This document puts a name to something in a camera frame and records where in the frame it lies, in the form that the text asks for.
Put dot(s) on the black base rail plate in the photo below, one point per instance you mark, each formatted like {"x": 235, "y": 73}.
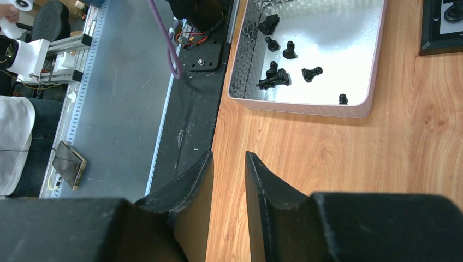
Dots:
{"x": 190, "y": 113}

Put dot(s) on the black chess piece in tray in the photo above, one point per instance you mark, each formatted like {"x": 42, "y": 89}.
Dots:
{"x": 268, "y": 26}
{"x": 274, "y": 77}
{"x": 310, "y": 74}

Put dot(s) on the aluminium frame rail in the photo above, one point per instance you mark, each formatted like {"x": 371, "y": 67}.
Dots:
{"x": 47, "y": 60}

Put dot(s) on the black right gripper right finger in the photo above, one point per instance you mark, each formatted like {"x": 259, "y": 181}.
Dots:
{"x": 287, "y": 225}

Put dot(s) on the black and white chessboard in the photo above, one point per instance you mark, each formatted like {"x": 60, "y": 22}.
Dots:
{"x": 439, "y": 36}

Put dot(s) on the smartphone on bench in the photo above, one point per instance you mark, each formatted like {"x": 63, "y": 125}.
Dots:
{"x": 69, "y": 164}

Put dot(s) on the black pawn in tray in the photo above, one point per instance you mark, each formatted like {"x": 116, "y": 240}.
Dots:
{"x": 343, "y": 100}

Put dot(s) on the silver metal tray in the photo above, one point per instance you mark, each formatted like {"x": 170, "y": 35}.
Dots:
{"x": 341, "y": 37}

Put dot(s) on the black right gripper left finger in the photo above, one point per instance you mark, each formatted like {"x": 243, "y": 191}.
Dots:
{"x": 170, "y": 224}

